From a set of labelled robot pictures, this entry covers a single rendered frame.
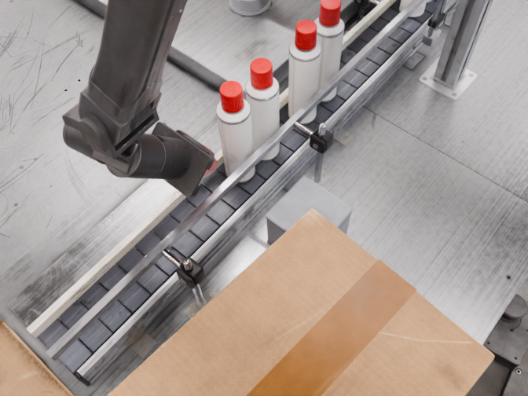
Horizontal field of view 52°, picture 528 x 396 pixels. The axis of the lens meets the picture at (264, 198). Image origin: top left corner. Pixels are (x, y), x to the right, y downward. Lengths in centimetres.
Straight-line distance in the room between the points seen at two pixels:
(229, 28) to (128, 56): 67
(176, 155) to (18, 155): 48
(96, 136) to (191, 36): 59
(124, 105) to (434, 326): 38
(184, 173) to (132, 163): 10
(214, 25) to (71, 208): 48
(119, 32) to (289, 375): 35
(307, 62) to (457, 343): 49
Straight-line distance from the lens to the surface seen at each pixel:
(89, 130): 62
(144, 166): 67
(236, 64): 110
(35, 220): 103
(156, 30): 48
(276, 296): 57
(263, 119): 85
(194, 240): 88
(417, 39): 119
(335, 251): 59
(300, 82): 91
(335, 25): 92
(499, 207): 102
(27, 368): 92
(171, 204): 88
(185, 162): 73
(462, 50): 110
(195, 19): 121
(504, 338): 154
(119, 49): 52
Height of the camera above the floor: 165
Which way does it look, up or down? 58 degrees down
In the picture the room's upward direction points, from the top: 3 degrees counter-clockwise
